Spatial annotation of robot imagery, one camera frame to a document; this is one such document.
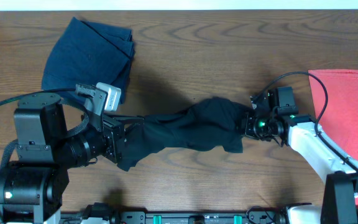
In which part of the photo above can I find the black polo shirt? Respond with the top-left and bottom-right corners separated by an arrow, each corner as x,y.
117,97 -> 252,171

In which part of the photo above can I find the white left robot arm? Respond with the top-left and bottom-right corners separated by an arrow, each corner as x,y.
0,93 -> 144,223

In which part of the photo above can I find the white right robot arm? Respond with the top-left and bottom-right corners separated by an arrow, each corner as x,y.
237,112 -> 358,223

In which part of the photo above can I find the folded navy blue garment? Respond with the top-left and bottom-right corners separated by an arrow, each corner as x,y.
41,17 -> 135,104

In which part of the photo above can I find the red t-shirt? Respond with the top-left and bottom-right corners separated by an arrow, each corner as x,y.
308,68 -> 358,206

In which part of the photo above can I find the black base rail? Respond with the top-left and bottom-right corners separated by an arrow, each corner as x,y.
59,203 -> 288,224

